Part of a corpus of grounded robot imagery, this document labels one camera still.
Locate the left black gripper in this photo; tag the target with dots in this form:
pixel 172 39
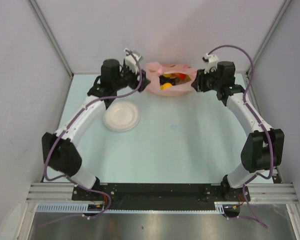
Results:
pixel 135 83

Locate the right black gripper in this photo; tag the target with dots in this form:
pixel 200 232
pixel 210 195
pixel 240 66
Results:
pixel 199 85

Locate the red orange fake mango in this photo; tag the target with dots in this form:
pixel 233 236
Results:
pixel 179 75

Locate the yellow fake lemon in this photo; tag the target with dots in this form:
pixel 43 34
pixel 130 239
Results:
pixel 165 86

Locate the pink plastic bag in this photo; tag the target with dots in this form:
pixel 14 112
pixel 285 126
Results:
pixel 154 70

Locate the white paper plate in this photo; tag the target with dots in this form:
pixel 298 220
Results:
pixel 122 116

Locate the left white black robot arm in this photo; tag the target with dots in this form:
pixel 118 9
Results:
pixel 60 148

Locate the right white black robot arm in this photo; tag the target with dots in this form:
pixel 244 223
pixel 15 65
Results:
pixel 263 149

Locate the black fake grapes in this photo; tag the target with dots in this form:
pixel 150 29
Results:
pixel 163 79

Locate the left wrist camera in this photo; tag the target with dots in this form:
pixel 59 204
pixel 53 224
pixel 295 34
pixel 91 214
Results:
pixel 131 59

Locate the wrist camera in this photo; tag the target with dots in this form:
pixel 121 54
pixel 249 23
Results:
pixel 131 59
pixel 211 61

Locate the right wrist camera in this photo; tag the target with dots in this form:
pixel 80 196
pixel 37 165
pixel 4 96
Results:
pixel 211 61

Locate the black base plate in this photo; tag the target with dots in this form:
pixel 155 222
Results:
pixel 171 196

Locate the right aluminium frame post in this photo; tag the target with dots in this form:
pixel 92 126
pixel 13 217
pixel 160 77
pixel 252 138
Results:
pixel 269 34

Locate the aluminium frame post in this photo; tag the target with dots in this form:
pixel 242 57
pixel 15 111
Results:
pixel 269 34
pixel 38 13

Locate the left aluminium frame post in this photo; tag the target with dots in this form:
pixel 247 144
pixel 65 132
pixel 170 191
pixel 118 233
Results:
pixel 38 13

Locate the aluminium front rail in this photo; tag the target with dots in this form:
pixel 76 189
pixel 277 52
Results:
pixel 260 193

